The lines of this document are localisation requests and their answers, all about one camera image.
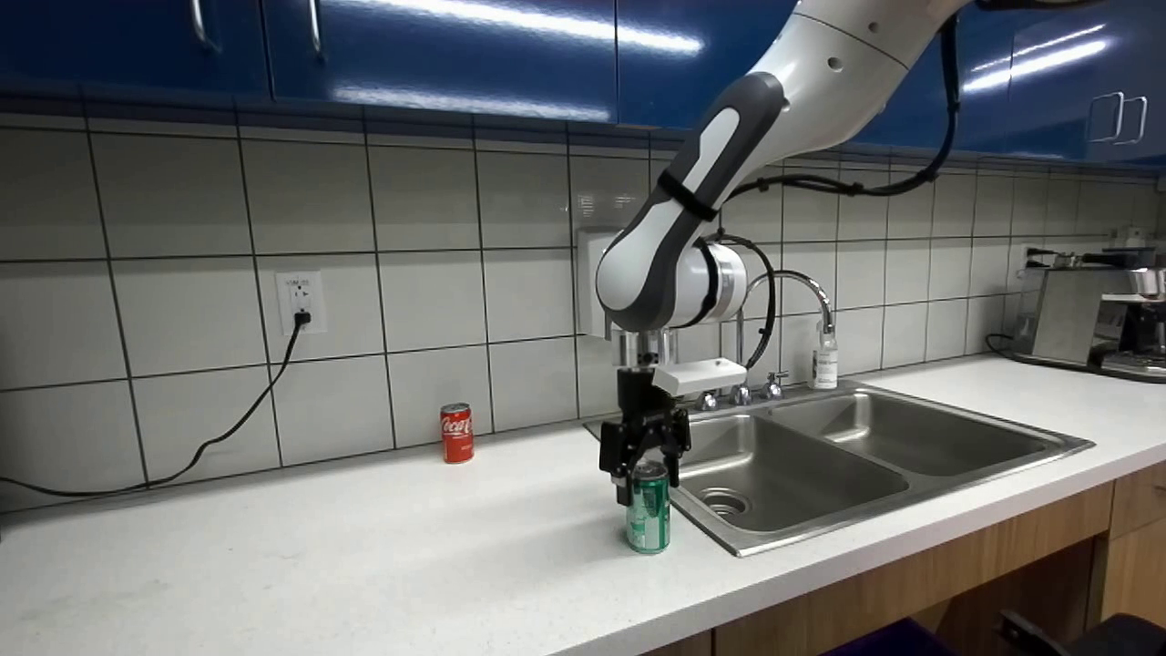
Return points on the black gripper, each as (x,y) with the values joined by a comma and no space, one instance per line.
(651,420)

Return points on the green soda can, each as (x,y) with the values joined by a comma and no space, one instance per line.
(651,511)

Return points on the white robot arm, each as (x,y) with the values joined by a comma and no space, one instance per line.
(819,85)

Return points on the stainless steel double sink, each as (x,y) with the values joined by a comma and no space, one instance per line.
(781,471)

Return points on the red soda can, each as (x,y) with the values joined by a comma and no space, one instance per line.
(456,430)

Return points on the clear hand soap bottle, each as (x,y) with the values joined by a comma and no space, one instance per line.
(825,362)

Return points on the chrome gooseneck faucet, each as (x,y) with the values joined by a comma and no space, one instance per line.
(769,333)

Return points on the wooden lower cabinets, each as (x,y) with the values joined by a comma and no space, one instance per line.
(1061,567)

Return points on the silver coffee machine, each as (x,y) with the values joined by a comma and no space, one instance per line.
(1097,311)

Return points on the black chair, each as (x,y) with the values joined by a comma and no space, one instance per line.
(1115,634)

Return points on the blue upper cabinets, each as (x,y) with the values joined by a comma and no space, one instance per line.
(1069,85)

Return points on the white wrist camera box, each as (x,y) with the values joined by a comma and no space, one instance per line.
(698,377)

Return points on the white wall soap dispenser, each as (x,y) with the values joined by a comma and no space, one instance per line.
(589,311)

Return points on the white wall outlet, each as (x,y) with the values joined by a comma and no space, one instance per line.
(305,302)

